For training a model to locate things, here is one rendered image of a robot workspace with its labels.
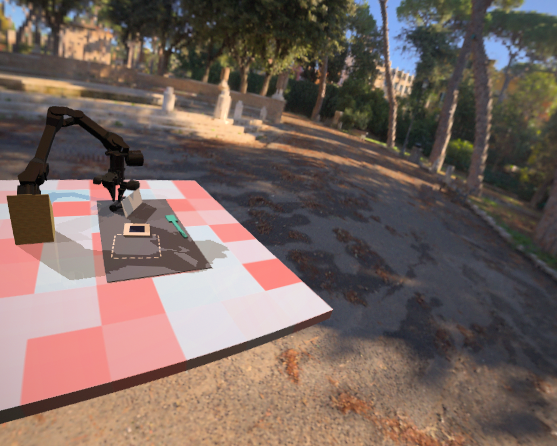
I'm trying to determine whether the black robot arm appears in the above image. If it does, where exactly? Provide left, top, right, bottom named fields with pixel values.
left=17, top=106, right=144, bottom=195

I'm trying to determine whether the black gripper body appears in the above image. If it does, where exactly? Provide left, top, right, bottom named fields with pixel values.
left=93, top=166, right=140, bottom=191

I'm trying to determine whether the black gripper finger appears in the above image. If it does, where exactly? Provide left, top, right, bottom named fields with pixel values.
left=117, top=188, right=127, bottom=203
left=104, top=185, right=116, bottom=202

